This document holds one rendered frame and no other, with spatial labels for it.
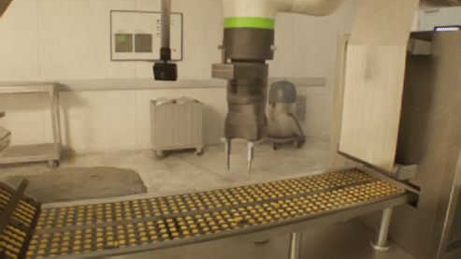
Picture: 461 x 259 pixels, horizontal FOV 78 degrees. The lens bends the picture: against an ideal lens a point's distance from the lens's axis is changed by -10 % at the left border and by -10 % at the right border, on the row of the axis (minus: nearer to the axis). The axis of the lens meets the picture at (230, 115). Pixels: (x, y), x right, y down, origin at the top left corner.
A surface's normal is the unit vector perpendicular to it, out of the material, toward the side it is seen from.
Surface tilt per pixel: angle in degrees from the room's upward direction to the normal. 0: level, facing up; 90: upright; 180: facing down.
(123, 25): 90
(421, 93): 90
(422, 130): 90
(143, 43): 90
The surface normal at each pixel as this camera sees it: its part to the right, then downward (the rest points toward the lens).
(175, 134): 0.36, 0.18
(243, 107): -0.49, 0.29
